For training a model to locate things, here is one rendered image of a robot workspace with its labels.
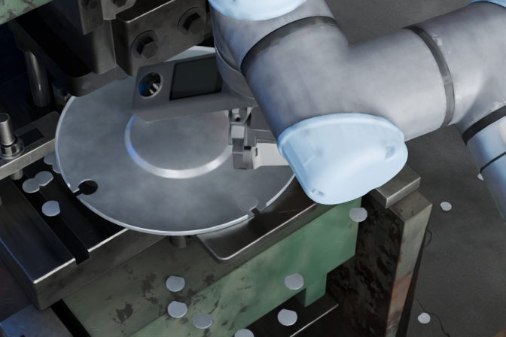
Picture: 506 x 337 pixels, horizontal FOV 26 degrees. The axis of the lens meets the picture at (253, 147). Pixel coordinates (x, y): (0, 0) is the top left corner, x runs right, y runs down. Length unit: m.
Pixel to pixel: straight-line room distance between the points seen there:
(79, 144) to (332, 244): 0.38
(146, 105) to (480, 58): 0.31
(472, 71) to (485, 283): 1.41
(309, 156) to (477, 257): 1.48
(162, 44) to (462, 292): 1.09
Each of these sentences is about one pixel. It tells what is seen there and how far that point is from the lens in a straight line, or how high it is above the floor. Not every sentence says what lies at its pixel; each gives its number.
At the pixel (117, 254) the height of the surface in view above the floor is 0.67.
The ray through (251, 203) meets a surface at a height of 0.78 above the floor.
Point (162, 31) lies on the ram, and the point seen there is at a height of 0.94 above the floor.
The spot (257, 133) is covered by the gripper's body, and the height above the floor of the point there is 1.05.
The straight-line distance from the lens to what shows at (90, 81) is 1.21.
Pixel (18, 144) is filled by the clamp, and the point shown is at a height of 0.77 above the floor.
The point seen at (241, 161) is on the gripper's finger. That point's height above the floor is 1.00.
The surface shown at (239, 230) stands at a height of 0.78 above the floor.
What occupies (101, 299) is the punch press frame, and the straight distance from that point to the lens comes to 1.31.
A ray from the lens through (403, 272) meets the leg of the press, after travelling 1.52.
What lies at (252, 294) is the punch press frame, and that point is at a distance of 1.40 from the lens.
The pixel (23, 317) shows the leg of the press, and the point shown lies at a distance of 1.32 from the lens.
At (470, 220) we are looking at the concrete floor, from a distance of 2.22.
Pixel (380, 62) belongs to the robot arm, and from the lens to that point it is 0.73.
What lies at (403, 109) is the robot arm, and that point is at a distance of 0.73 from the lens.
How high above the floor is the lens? 1.73
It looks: 49 degrees down
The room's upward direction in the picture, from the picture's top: straight up
